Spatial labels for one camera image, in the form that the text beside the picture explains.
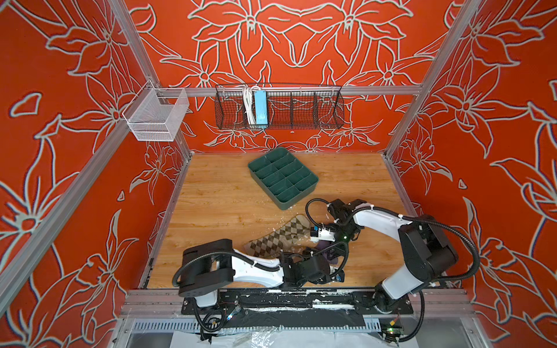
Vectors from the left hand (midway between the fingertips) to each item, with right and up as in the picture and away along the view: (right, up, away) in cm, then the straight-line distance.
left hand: (322, 254), depth 79 cm
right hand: (+3, -1, +4) cm, 5 cm away
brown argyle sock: (-9, +5, +11) cm, 15 cm away
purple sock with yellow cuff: (+4, -1, +1) cm, 4 cm away
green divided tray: (-13, +28, +22) cm, 38 cm away
